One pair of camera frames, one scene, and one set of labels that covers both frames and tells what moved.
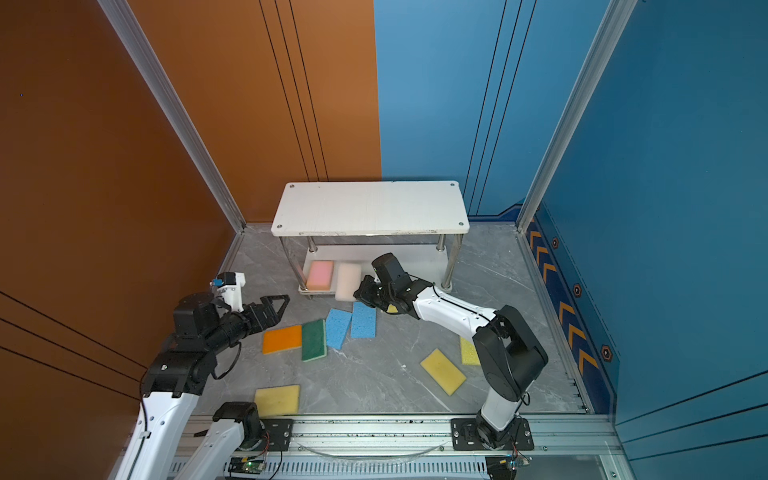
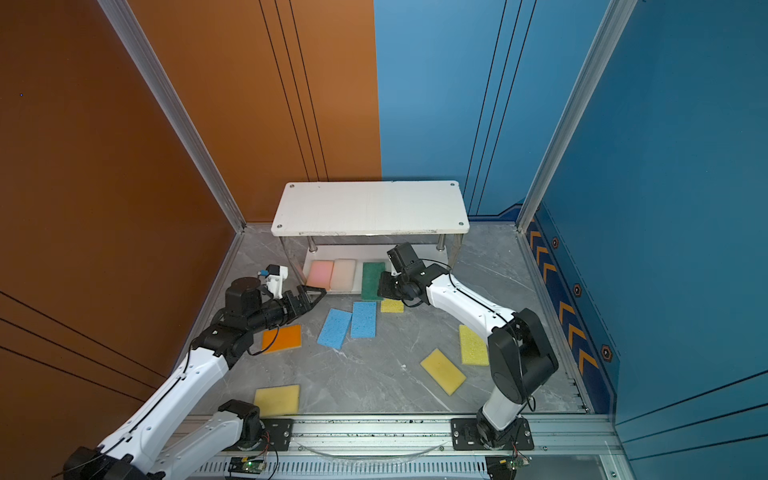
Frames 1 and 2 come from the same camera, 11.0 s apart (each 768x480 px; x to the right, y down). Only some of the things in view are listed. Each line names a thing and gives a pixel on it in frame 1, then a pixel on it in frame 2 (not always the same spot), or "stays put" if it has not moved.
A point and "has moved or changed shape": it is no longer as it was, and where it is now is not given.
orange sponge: x=282 y=339 stays put
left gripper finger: x=272 y=315 to x=312 y=294
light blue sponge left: x=337 y=323 stays put
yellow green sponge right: x=469 y=355 stays put
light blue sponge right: x=363 y=321 stays put
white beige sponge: x=348 y=281 has moved or changed shape
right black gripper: x=363 y=292 to x=383 y=287
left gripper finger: x=263 y=321 to x=300 y=307
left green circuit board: x=244 y=465 stays put
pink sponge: x=320 y=275 stays put
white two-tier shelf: x=423 y=221 stays put
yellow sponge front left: x=277 y=400 stays put
